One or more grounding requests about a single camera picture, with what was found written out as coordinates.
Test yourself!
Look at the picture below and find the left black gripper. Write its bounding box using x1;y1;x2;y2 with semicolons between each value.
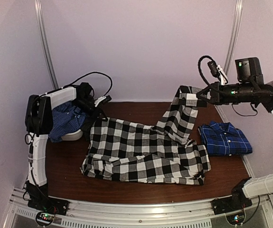
73;98;108;122

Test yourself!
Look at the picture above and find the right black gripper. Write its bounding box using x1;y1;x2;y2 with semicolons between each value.
197;81;255;105

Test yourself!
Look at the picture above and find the black white checkered shirt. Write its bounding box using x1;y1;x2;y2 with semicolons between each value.
80;86;211;185

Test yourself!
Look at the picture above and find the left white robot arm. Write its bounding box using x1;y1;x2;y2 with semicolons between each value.
25;83;112;188

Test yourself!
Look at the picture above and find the black pinstripe shirt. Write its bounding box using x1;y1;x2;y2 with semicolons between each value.
80;118;94;142

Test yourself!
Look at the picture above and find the crumpled blue dotted shirt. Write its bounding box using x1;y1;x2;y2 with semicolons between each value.
48;102;88;143

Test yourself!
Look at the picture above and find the white tray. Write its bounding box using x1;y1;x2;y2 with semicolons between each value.
61;129;83;141

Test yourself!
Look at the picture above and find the folded blue plaid shirt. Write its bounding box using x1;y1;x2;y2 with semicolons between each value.
198;121;253;156

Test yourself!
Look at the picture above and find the left circuit board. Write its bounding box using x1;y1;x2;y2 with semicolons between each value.
35;212;55;225

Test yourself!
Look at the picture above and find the circuit board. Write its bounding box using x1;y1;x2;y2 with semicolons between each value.
226;214;245;226
35;212;55;225

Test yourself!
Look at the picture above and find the right circuit board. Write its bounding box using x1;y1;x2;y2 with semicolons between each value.
226;214;245;226

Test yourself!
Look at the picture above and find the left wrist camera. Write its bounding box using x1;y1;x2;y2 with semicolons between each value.
76;83;112;107

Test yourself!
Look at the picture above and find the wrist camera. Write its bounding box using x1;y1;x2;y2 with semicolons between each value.
206;57;264;84
76;83;112;107

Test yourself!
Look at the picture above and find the right black cable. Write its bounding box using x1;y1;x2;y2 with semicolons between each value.
198;55;217;86

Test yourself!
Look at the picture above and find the black cable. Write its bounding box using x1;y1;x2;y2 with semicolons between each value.
69;72;113;98
198;55;217;86

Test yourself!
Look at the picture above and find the left black cable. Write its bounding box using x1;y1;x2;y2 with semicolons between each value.
69;72;113;98

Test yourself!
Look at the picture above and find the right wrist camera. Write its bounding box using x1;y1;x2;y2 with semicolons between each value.
206;57;264;84

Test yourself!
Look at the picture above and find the right aluminium frame post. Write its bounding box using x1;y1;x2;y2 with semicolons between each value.
224;0;243;74

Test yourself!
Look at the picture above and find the aluminium frame post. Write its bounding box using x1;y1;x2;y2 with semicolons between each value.
34;0;59;90
224;0;243;74

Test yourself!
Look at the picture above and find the left aluminium frame post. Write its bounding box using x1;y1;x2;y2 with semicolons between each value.
34;0;59;90

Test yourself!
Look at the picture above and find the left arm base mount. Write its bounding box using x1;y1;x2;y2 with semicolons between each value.
28;196;69;216

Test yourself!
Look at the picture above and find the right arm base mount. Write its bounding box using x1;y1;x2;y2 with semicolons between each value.
211;196;252;215

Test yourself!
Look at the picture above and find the front aluminium rail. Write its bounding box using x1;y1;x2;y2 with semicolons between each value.
4;186;273;228

